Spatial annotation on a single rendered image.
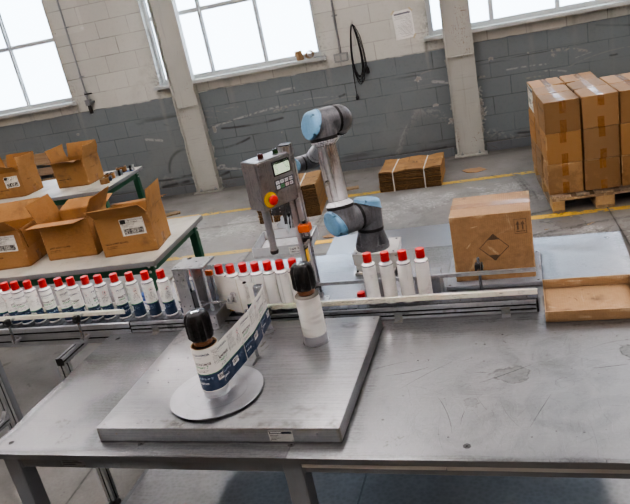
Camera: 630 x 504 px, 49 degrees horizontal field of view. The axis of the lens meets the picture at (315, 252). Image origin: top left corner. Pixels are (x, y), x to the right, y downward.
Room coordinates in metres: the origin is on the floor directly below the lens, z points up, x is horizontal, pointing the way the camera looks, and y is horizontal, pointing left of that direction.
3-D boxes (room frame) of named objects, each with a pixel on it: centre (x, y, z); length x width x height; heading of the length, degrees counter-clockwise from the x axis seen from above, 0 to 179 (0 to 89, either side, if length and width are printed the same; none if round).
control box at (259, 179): (2.56, 0.11, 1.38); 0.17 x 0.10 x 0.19; 126
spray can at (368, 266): (2.37, -0.19, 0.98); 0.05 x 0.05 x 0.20
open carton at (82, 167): (6.45, 2.04, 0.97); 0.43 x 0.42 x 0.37; 161
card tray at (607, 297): (2.12, -0.90, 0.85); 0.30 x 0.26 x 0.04; 71
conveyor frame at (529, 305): (2.45, 0.04, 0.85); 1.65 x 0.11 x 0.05; 71
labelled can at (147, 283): (2.68, 0.71, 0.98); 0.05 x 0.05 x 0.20
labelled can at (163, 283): (2.66, 0.64, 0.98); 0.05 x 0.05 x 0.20
